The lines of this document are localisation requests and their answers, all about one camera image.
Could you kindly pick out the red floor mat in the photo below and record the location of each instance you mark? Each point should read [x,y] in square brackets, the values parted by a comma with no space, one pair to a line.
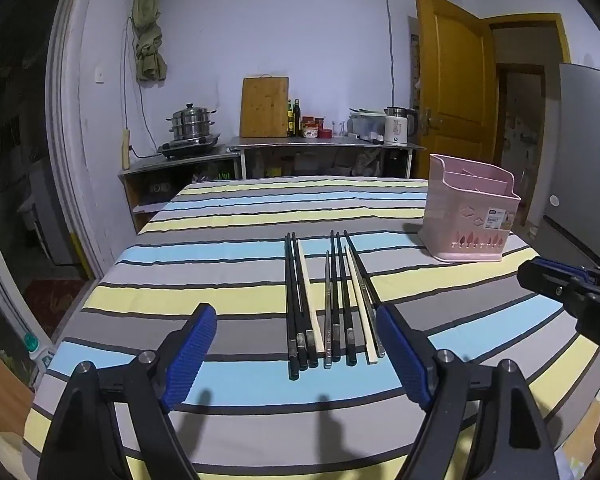
[55,305]

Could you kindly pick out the clear drinking glass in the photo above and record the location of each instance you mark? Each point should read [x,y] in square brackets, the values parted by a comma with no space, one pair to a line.
[338,129]

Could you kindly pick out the pink plastic utensil basket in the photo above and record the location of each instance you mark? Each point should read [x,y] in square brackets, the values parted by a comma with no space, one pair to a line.
[460,220]

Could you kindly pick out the cream chopstick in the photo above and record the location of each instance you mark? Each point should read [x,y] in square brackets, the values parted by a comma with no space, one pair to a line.
[310,305]
[360,305]

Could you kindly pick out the steel kitchen counter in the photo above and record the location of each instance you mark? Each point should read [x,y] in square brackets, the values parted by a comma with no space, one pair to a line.
[305,141]

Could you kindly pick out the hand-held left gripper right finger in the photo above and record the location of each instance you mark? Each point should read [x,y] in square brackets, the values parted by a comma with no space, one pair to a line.
[405,355]

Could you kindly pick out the beige power strip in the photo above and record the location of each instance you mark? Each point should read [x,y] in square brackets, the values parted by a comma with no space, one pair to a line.
[125,150]

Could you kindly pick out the dark oil bottle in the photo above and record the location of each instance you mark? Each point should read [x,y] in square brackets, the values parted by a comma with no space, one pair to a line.
[296,120]

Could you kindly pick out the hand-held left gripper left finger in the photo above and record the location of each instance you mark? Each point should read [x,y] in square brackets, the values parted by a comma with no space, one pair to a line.
[190,355]

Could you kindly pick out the small red lidded jar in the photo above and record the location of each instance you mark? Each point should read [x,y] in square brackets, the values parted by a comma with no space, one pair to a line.
[320,122]

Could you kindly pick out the yellow wooden door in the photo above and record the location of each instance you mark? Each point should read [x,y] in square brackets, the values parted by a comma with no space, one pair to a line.
[455,85]

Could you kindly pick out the low steel stand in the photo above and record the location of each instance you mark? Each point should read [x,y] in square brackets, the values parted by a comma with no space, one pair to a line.
[180,164]

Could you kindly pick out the yellow door frame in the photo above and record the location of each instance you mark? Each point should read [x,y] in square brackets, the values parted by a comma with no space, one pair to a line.
[530,21]

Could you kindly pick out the clear plastic storage box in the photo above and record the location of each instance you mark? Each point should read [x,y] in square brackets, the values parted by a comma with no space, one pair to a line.
[365,124]

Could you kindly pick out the striped tablecloth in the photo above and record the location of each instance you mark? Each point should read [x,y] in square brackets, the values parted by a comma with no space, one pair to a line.
[180,280]

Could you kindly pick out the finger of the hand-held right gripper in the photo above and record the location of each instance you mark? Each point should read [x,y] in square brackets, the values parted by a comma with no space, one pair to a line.
[537,277]
[565,266]

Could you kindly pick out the yellow oil bottle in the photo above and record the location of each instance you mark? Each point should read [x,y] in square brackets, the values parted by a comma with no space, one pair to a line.
[290,122]

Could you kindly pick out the white sliding door frame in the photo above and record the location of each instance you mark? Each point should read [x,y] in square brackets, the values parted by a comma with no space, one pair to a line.
[67,110]

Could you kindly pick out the green hanging cloth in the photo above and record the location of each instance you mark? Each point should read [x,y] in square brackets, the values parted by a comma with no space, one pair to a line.
[147,35]

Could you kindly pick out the grey refrigerator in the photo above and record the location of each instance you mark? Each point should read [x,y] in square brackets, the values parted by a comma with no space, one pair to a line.
[580,160]

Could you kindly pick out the steel steamer pot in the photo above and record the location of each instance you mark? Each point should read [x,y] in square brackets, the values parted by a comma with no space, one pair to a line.
[190,122]

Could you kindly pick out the wooden cutting board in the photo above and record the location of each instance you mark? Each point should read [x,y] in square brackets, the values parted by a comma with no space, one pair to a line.
[264,110]

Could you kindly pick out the black induction cooker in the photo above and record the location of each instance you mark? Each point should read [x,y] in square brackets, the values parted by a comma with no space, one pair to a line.
[185,147]

